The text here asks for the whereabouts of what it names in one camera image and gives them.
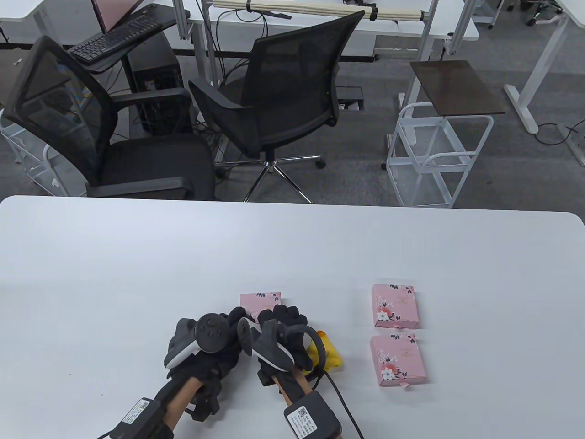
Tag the person's left forearm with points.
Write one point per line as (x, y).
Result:
(185, 400)

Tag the floor power box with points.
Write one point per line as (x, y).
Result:
(349, 94)

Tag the black computer tower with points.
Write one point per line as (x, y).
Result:
(155, 77)

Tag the black right forearm module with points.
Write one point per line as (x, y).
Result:
(311, 416)

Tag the person's right hand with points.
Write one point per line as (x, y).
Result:
(288, 315)

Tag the person's right forearm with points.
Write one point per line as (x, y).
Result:
(292, 386)

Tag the person's left hand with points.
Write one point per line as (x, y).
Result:
(210, 363)

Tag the white desk with angled leg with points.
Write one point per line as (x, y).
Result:
(545, 55)

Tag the pink floral jewelry box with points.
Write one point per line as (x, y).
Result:
(395, 304)
(263, 299)
(397, 361)

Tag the grey hand controller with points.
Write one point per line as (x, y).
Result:
(210, 331)
(269, 350)

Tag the black keyboard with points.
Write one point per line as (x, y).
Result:
(114, 39)

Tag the black left forearm module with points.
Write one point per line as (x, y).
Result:
(141, 418)

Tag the black chair with chrome base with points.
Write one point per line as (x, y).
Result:
(283, 77)

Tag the yellow cleaning cloth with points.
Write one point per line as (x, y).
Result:
(333, 356)

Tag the black mesh office chair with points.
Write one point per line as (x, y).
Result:
(151, 164)

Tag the brown board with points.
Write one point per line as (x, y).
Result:
(457, 87)

